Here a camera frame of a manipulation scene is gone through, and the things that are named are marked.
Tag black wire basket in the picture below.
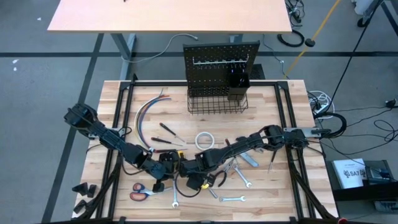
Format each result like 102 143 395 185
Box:
187 88 249 115

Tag yellow wire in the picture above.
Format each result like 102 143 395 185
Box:
135 95 162 141

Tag grey floor cable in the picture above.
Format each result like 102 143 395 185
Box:
129 33 199 64

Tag black wheeled stand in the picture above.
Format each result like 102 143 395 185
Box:
351 0 398 35

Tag chrome combination wrench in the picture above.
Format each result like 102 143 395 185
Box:
218 195 247 203
232 164 252 189
171 179 180 209

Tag grey utility knife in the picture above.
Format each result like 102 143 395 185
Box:
238 151 260 168

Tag dark electronic device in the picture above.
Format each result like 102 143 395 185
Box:
364 166 395 182

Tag white power strip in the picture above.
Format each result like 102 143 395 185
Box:
307 90 336 115

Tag white wire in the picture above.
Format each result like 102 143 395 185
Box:
133 88 165 138

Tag grey flat device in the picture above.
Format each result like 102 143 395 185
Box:
374 200 398 215

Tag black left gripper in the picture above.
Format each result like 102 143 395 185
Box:
150 151 183 193

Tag white printed booklet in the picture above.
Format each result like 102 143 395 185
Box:
331 157 368 190

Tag black cable coil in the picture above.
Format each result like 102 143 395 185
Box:
313 111 348 140

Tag black cable tangle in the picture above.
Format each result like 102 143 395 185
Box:
285 0 306 25

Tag bundle of coloured cables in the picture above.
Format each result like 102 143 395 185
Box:
137 95 171 142

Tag black side shelf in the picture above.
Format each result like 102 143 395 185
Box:
325 159 398 202

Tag light wooden desk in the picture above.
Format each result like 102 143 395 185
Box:
46 0 293 81

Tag white tape roll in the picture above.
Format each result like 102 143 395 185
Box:
194 131 215 151

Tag black aluminium table frame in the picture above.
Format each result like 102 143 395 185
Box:
79 73 340 224

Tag black coiled cable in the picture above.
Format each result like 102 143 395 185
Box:
277 29 306 49

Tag black pegboard bin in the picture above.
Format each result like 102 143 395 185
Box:
226 72 251 101

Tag black metal pegboard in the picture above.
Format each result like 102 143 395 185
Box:
182 40 266 98

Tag black handled pliers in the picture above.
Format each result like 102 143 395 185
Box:
214 157 236 188

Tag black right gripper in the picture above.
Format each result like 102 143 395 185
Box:
179 160 219 192

